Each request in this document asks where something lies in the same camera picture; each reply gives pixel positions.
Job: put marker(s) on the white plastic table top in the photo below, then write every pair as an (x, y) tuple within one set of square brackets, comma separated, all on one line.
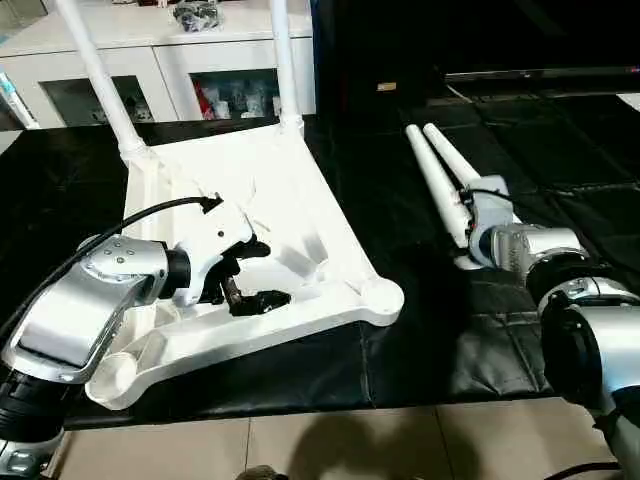
[(280, 230)]

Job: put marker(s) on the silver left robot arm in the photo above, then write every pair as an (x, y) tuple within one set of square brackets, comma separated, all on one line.
[(90, 310)]

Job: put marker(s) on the small red bottle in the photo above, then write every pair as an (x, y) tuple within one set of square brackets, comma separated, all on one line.
[(205, 100)]

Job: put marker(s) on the flat white board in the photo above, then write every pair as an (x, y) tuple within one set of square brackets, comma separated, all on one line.
[(631, 100)]

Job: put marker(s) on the long black bar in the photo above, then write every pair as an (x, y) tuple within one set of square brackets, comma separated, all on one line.
[(540, 73)]

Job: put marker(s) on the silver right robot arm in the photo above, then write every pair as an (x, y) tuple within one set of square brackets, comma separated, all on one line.
[(560, 280)]

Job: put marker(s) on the dark object on cabinet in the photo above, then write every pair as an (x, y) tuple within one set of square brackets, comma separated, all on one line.
[(196, 13)]

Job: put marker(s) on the white plastic table leg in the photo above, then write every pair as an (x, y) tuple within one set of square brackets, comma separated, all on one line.
[(450, 160), (435, 185), (284, 60), (100, 70)]

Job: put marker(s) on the pale blue plastic sheet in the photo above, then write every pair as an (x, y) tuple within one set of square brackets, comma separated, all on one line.
[(15, 100)]

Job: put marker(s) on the white glass-door cabinet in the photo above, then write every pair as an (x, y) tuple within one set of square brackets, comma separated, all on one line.
[(170, 60)]

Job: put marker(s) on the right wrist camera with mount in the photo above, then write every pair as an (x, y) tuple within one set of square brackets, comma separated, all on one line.
[(490, 205)]

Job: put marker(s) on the dark rounded object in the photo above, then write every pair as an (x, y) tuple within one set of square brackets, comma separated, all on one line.
[(260, 474)]

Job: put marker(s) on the small brown tag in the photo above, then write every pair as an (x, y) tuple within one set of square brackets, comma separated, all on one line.
[(387, 87)]

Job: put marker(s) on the black work mat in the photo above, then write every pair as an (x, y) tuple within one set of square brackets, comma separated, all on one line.
[(430, 330)]

